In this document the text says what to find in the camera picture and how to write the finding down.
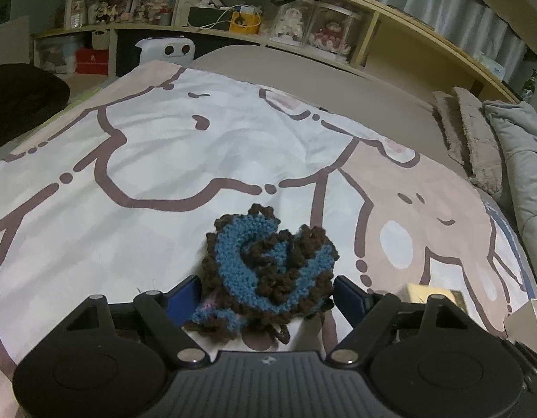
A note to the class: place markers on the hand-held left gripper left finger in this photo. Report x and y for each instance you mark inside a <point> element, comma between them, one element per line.
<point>184,299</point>

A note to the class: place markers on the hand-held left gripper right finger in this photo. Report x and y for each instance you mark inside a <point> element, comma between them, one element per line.
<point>349,298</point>

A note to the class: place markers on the blue and brown crocheted piece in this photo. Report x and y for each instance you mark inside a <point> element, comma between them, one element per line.
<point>260,261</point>

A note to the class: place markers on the white cardboard box tray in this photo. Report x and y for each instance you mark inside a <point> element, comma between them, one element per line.
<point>527,322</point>

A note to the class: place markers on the gold cardboard box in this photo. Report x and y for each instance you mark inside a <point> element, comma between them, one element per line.
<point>438,296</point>

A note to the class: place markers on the printed cartoon blanket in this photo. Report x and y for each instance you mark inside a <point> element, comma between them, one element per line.
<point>172,148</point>

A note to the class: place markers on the fluffy beige pillow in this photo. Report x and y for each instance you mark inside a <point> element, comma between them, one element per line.
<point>449,126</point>
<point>479,139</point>

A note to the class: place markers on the grey duvet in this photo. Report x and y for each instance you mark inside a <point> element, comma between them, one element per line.
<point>521,156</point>

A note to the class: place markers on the white space heater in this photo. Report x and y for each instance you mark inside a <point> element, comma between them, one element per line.
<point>164,50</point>

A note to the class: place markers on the black cushion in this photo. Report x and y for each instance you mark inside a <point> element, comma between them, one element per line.
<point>24,104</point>

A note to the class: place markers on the red box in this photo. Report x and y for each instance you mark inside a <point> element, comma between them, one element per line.
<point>92,61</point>

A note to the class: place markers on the wooden headboard shelf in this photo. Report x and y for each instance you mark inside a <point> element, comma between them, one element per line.
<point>394,43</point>

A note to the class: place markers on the red doll in clear case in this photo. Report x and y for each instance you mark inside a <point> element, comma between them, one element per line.
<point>334,30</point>

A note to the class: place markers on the tissue pack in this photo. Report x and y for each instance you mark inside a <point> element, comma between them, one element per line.
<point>490,65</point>

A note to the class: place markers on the clear plastic storage bin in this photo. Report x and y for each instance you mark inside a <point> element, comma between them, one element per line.
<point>57,54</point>

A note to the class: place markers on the green glass bottle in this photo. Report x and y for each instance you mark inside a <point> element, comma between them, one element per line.
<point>529,85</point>

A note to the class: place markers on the white doll in clear case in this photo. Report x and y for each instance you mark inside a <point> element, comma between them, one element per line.
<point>292,24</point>

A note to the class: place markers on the dark green box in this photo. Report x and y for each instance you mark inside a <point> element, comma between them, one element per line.
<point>207,17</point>

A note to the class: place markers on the yellow container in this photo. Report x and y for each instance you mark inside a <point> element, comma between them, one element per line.
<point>246,22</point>

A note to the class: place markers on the boxed figurines with pale figures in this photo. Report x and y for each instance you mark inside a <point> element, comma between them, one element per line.
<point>155,5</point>

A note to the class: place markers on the boxed figurines with dark figure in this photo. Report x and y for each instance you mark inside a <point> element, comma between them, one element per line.
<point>107,8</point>

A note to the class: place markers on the clear plastic bottle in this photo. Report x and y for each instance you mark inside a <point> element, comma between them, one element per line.
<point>75,8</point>

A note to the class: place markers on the white cardboard panel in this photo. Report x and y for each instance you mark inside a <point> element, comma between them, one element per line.
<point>9,41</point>

